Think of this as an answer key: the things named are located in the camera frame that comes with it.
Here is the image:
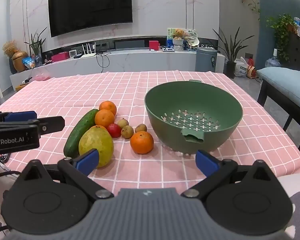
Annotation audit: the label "yellow green mango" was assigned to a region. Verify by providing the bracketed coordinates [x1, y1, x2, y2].
[78, 125, 115, 168]

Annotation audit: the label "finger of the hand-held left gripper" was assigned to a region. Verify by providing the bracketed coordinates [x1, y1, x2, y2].
[0, 111, 38, 123]
[0, 116, 65, 138]

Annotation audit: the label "large blue water jug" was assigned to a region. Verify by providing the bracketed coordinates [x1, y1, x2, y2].
[265, 49, 282, 68]

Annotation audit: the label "white marble media console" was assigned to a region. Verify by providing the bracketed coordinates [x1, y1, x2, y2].
[9, 49, 225, 92]

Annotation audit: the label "black chair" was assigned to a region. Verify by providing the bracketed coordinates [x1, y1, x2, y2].
[257, 77, 300, 155]

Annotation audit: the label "pink box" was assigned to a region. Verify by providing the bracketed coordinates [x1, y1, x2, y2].
[51, 51, 69, 62]

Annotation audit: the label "blue snack packet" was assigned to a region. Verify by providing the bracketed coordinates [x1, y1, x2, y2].
[22, 56, 37, 69]

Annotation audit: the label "red tomato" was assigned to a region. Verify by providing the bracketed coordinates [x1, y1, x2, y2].
[107, 123, 122, 138]

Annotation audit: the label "gold round vase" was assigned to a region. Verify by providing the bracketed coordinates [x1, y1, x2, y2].
[12, 51, 28, 72]

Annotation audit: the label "long-leaf plant in black pot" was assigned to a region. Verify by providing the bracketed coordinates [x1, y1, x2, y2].
[212, 27, 248, 78]

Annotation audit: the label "pink plastic bag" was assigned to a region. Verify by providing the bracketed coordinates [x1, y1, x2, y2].
[31, 71, 50, 82]

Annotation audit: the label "orange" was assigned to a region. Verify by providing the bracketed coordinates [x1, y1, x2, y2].
[99, 101, 117, 117]
[130, 131, 154, 155]
[94, 109, 115, 128]

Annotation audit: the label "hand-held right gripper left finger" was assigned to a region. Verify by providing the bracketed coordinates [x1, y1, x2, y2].
[14, 149, 114, 200]

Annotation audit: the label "pink checkered tablecloth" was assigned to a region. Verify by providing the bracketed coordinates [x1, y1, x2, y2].
[0, 70, 300, 195]

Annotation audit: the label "red yellow bag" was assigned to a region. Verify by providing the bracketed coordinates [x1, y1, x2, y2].
[246, 59, 257, 78]

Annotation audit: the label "light blue seat cushion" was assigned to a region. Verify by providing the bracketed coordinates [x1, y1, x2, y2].
[256, 67, 300, 110]

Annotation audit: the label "black flat television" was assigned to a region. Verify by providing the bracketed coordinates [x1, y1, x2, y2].
[48, 0, 133, 38]

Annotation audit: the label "black hanging cables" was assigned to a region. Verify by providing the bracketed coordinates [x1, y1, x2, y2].
[96, 51, 112, 68]

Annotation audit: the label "white plastic bag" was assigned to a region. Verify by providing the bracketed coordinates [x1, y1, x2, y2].
[234, 57, 250, 77]

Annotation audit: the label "green colander bowl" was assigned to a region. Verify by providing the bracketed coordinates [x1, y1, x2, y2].
[144, 79, 244, 154]

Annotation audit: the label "dried flower bunch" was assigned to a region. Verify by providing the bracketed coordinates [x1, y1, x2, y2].
[2, 41, 17, 57]

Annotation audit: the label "green cucumber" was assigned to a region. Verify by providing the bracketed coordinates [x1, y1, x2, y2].
[63, 109, 100, 158]

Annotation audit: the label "white router with antennas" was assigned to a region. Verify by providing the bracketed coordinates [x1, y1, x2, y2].
[80, 44, 97, 58]

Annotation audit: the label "leafy green pothos plant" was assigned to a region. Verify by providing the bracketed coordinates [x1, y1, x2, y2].
[266, 14, 297, 60]

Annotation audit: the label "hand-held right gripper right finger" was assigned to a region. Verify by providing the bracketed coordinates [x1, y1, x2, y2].
[181, 149, 278, 199]

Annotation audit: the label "grassy potted plant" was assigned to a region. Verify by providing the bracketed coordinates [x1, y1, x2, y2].
[25, 27, 47, 67]

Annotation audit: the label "grey round trash can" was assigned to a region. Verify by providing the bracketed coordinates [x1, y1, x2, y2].
[195, 47, 218, 72]

